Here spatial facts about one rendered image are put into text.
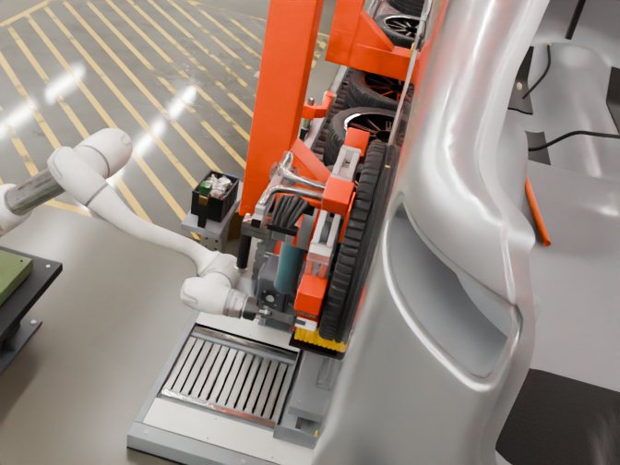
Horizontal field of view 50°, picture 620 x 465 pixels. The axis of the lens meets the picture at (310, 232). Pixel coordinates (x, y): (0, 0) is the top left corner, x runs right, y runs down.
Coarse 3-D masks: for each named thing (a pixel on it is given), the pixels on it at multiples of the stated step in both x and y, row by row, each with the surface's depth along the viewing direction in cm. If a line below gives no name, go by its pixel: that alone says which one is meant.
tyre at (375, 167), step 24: (384, 144) 204; (384, 168) 191; (360, 192) 185; (360, 216) 182; (360, 240) 182; (336, 264) 184; (360, 264) 182; (336, 288) 185; (336, 312) 189; (336, 336) 202
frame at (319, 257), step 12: (348, 156) 207; (336, 168) 196; (348, 168) 227; (348, 180) 192; (324, 216) 189; (336, 216) 189; (336, 228) 188; (312, 240) 189; (312, 252) 187; (324, 252) 187; (312, 264) 189; (324, 264) 188; (324, 276) 191; (300, 312) 209
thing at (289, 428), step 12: (300, 360) 264; (288, 384) 250; (288, 396) 248; (288, 408) 244; (288, 420) 239; (300, 420) 236; (276, 432) 236; (288, 432) 235; (300, 432) 234; (312, 432) 237; (300, 444) 237; (312, 444) 236
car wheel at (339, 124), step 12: (360, 108) 383; (372, 108) 387; (336, 120) 365; (348, 120) 368; (360, 120) 380; (372, 120) 384; (384, 120) 385; (336, 132) 353; (372, 132) 366; (384, 132) 371; (336, 144) 350; (324, 156) 368; (336, 156) 352
